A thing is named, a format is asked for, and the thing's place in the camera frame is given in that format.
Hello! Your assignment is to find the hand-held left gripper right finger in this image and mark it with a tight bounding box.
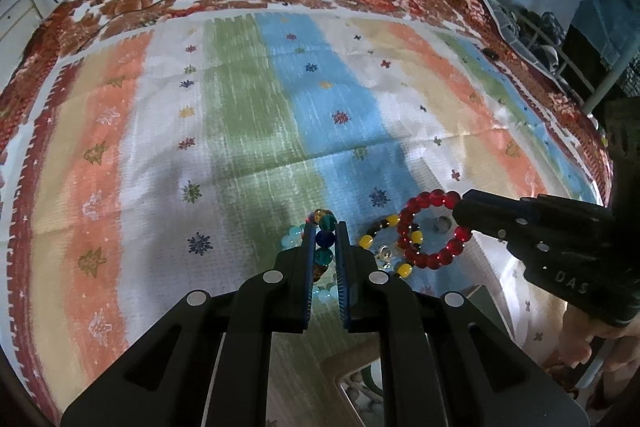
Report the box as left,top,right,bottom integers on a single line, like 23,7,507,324
335,221,591,427

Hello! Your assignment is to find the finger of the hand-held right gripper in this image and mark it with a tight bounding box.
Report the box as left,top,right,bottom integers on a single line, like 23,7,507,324
461,189,543,220
451,206,531,244

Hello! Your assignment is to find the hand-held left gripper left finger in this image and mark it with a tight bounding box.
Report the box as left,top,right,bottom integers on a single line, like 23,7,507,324
60,222,317,427

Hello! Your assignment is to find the multicoloured bead bracelet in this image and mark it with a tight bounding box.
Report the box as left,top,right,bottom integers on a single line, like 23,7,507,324
311,208,340,285

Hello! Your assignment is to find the red bead bracelet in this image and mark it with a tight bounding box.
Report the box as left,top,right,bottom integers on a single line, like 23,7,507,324
396,189,474,271

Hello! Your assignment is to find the beige jewelry box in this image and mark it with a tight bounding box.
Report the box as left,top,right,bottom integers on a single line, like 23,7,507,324
270,334,387,427

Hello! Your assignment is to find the person's right hand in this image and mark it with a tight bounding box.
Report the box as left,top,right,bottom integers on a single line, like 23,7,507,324
557,304,638,370

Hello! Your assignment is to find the dark green box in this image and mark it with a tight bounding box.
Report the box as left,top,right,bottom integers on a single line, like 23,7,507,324
432,283,506,333

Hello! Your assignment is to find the blue metal rack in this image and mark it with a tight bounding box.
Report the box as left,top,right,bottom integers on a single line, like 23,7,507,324
477,0,640,115

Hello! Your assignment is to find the dark patterned clothing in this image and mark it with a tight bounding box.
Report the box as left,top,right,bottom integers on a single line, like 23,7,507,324
500,4,568,75

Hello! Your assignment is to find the striped printed cloth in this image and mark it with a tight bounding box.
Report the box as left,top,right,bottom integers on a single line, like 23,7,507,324
0,9,608,408

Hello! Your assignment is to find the white cabinet door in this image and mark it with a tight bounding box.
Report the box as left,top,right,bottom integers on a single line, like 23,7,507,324
0,0,48,58

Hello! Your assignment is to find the yellow and black bead bracelet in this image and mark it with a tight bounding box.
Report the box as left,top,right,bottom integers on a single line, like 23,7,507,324
357,213,426,280

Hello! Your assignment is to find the light blue bead bracelet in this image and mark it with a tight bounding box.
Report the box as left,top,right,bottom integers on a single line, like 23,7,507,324
279,227,342,305

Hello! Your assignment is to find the pale bead string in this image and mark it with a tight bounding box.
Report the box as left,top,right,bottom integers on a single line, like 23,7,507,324
345,372,383,410

